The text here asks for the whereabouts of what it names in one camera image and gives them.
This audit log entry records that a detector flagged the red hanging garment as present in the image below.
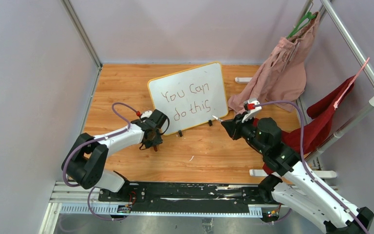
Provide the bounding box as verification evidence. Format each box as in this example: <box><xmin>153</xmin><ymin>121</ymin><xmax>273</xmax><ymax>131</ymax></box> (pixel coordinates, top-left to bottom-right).
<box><xmin>253</xmin><ymin>76</ymin><xmax>357</xmax><ymax>175</ymax></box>

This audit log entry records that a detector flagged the yellow framed whiteboard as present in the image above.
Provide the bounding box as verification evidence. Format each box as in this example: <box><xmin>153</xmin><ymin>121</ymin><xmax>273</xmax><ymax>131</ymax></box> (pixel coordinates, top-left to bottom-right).
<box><xmin>147</xmin><ymin>62</ymin><xmax>229</xmax><ymax>136</ymax></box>

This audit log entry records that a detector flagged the aluminium corner frame post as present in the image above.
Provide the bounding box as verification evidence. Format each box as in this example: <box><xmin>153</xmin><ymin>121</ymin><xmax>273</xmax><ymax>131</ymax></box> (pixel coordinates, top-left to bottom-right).
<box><xmin>61</xmin><ymin>0</ymin><xmax>103</xmax><ymax>71</ymax></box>

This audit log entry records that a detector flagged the pink hanging garment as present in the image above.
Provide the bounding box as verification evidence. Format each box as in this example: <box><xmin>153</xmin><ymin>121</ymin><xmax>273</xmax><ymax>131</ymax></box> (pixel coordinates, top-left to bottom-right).
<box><xmin>227</xmin><ymin>12</ymin><xmax>320</xmax><ymax>113</ymax></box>

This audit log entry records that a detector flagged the green clothes hanger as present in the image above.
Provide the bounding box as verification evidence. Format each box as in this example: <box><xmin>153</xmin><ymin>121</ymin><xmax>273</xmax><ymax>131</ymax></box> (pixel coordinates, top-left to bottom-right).
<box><xmin>286</xmin><ymin>12</ymin><xmax>317</xmax><ymax>39</ymax></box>

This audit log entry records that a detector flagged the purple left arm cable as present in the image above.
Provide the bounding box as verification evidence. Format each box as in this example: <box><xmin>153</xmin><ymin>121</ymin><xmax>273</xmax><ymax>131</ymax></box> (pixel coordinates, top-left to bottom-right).
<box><xmin>57</xmin><ymin>102</ymin><xmax>142</xmax><ymax>233</ymax></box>

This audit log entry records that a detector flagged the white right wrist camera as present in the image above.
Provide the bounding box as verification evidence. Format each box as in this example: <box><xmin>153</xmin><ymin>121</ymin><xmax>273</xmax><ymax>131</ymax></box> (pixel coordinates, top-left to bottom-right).
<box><xmin>242</xmin><ymin>98</ymin><xmax>262</xmax><ymax>123</ymax></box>

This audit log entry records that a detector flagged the pink clothes hanger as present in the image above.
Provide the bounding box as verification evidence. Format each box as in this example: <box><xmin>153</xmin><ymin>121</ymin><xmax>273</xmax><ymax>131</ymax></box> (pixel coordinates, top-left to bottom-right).
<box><xmin>333</xmin><ymin>57</ymin><xmax>370</xmax><ymax>110</ymax></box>

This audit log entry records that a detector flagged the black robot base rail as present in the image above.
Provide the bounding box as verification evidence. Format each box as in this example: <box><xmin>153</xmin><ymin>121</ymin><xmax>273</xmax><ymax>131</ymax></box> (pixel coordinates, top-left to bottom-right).
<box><xmin>46</xmin><ymin>180</ymin><xmax>344</xmax><ymax>223</ymax></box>

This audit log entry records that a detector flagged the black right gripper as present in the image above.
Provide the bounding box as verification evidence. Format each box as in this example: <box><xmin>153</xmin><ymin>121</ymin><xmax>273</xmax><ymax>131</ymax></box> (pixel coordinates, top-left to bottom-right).
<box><xmin>222</xmin><ymin>111</ymin><xmax>268</xmax><ymax>155</ymax></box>

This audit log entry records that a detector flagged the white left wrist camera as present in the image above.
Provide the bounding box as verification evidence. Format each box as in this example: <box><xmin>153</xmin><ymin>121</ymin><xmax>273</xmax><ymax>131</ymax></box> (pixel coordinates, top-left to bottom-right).
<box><xmin>140</xmin><ymin>110</ymin><xmax>153</xmax><ymax>120</ymax></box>

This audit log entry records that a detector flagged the metal clothes rack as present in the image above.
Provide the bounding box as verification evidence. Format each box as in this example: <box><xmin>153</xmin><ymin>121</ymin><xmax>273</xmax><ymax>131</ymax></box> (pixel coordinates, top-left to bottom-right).
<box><xmin>249</xmin><ymin>0</ymin><xmax>374</xmax><ymax>181</ymax></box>

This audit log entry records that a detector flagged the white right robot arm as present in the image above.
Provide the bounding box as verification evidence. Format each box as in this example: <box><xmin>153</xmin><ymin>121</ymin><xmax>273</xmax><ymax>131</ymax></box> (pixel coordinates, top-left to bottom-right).
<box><xmin>221</xmin><ymin>114</ymin><xmax>374</xmax><ymax>234</ymax></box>

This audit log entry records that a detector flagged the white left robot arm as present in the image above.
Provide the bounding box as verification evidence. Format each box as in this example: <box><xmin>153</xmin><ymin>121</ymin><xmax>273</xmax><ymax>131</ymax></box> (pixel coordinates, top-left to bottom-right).
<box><xmin>61</xmin><ymin>110</ymin><xmax>169</xmax><ymax>201</ymax></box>

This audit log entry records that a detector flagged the white whiteboard eraser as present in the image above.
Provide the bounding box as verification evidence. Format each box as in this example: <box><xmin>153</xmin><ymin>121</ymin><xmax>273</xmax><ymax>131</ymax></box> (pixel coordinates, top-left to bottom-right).
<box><xmin>235</xmin><ymin>77</ymin><xmax>252</xmax><ymax>84</ymax></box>

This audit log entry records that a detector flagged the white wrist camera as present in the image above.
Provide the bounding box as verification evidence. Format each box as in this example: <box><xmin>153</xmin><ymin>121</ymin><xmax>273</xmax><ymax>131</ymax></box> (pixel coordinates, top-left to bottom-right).
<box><xmin>242</xmin><ymin>98</ymin><xmax>262</xmax><ymax>123</ymax></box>
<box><xmin>140</xmin><ymin>110</ymin><xmax>153</xmax><ymax>120</ymax></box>

